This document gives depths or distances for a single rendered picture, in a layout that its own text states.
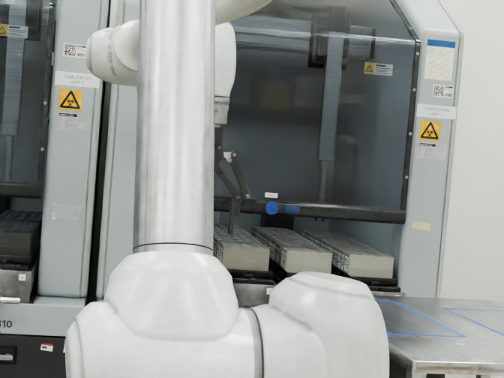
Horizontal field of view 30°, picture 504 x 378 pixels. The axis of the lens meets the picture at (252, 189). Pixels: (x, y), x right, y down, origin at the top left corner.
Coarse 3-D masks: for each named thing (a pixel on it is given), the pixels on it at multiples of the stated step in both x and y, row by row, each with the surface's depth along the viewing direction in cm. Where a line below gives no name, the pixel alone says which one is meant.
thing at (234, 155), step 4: (232, 152) 187; (236, 152) 187; (232, 156) 187; (236, 156) 187; (232, 160) 187; (236, 160) 188; (232, 164) 187; (236, 164) 188; (232, 168) 189; (236, 168) 188; (236, 172) 188; (240, 172) 188; (236, 176) 188; (240, 176) 188; (240, 180) 188; (240, 184) 188; (244, 184) 188; (240, 188) 190; (244, 188) 188; (244, 192) 188; (248, 192) 188; (244, 196) 189; (248, 196) 188
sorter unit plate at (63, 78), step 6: (60, 72) 214; (66, 72) 214; (72, 72) 215; (60, 78) 214; (66, 78) 215; (72, 78) 215; (78, 78) 215; (84, 78) 215; (90, 78) 215; (96, 78) 216; (60, 84) 214; (66, 84) 215; (72, 84) 215; (78, 84) 215; (84, 84) 215; (90, 84) 215; (96, 84) 216
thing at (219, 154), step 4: (216, 128) 184; (220, 128) 185; (216, 132) 184; (220, 132) 185; (216, 136) 184; (220, 136) 186; (216, 140) 185; (220, 140) 186; (216, 144) 185; (220, 144) 186; (216, 148) 187; (220, 148) 187; (216, 152) 187; (220, 152) 187; (216, 156) 187; (220, 156) 187; (216, 160) 187; (220, 160) 187
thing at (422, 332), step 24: (384, 312) 184; (408, 312) 187; (432, 312) 189; (456, 312) 191; (480, 312) 194; (408, 336) 162; (432, 336) 164; (456, 336) 166; (480, 336) 168; (408, 360) 145; (432, 360) 145; (456, 360) 146; (480, 360) 148
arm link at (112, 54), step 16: (224, 0) 154; (240, 0) 152; (256, 0) 149; (224, 16) 157; (240, 16) 156; (96, 32) 179; (112, 32) 177; (128, 32) 172; (96, 48) 176; (112, 48) 176; (128, 48) 173; (96, 64) 177; (112, 64) 176; (128, 64) 174; (112, 80) 180; (128, 80) 179
